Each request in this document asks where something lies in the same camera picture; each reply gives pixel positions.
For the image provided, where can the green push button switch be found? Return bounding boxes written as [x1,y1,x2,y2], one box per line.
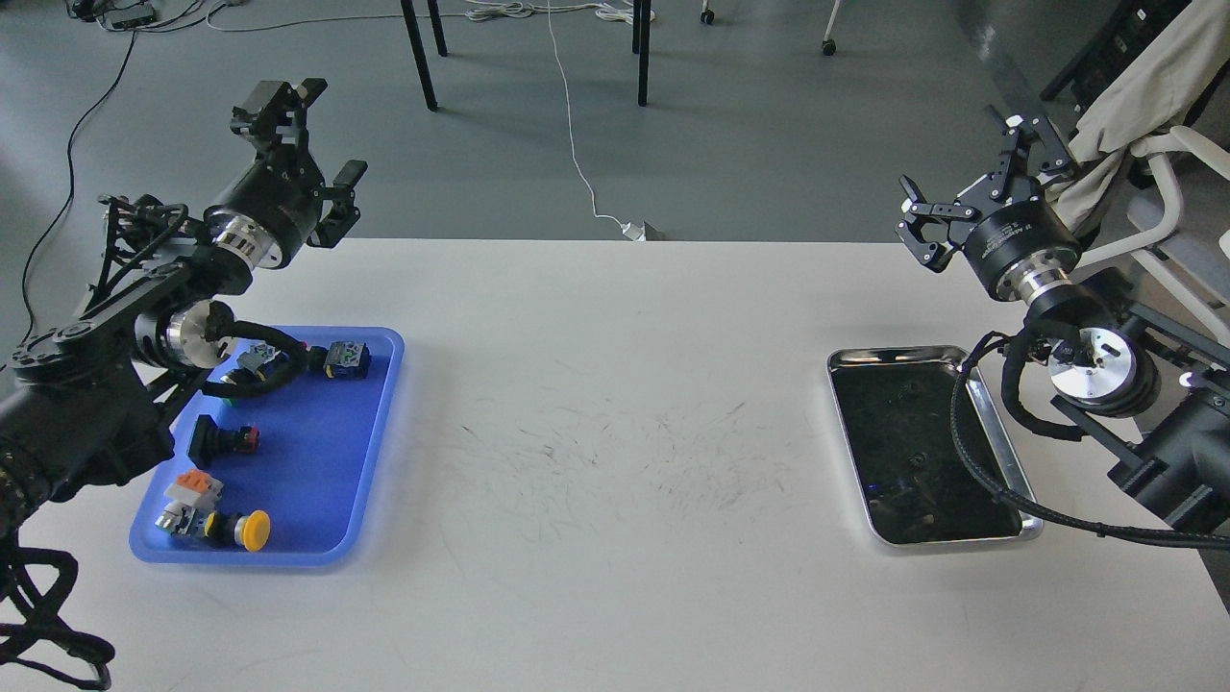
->
[215,342,292,399]

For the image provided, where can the black sleeved cable right arm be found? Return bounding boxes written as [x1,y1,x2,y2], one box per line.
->
[950,322,1230,552]

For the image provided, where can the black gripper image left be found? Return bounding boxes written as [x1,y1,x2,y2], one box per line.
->
[204,79,368,270]

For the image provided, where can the black sleeved cable left arm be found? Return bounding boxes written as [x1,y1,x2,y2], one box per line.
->
[202,322,312,399]

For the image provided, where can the black floor cable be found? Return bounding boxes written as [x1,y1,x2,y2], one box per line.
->
[0,0,155,356]

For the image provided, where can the orange grey contact block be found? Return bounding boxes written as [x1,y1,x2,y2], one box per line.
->
[165,468,224,511]

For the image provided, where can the blue plastic tray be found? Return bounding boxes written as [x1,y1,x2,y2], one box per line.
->
[129,327,405,568]

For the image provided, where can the white chair with beige cloth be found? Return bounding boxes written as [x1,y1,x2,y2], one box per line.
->
[1048,1,1229,345]

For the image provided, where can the black sleeved cable arm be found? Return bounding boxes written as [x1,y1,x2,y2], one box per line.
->
[950,322,1230,552]
[202,322,312,399]

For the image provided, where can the black table leg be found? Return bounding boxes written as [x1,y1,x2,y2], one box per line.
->
[399,0,449,112]
[631,0,652,107]

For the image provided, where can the silver metal tray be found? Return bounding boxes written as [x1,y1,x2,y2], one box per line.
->
[827,345,1043,549]

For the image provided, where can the black table leg right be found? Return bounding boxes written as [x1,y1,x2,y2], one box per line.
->
[631,0,652,107]

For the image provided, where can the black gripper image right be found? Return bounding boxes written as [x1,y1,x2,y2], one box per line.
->
[895,114,1082,304]

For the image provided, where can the white floor cable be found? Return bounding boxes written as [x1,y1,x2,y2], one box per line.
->
[207,0,665,242]

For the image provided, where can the black table leg left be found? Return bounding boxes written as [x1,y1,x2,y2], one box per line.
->
[399,0,449,112]

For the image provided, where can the black push button switch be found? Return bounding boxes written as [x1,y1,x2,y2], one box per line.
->
[187,413,260,470]

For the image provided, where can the red push button switch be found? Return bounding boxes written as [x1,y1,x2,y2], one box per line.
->
[308,340,371,380]

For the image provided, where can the yellow push button switch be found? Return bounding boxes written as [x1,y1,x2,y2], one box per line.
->
[155,506,272,553]

